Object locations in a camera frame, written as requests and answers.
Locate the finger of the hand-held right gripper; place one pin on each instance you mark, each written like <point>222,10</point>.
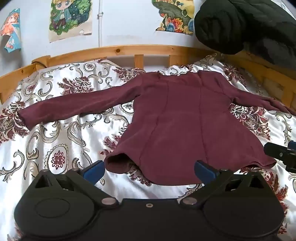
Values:
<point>277,151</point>

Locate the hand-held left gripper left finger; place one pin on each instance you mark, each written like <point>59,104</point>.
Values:
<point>93,173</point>

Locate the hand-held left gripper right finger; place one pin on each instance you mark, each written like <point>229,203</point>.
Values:
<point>200,169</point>

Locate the maroon long-sleeve top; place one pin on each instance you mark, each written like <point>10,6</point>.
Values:
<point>180,125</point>

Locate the white floral bedspread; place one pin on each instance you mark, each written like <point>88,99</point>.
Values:
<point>57,141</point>

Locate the black quilted jacket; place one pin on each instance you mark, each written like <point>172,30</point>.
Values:
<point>242,23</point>

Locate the wooden bed frame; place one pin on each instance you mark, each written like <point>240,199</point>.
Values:
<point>129,49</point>

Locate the white wall pipe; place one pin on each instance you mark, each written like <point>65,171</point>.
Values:
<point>100,25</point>

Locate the wall poster colourful mushrooms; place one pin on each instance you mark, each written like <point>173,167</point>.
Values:
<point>175,18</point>

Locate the wall poster blond figure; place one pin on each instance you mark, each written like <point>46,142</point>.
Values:
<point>69,18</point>

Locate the wall poster orange-haired figure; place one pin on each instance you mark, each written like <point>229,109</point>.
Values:
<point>10,30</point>

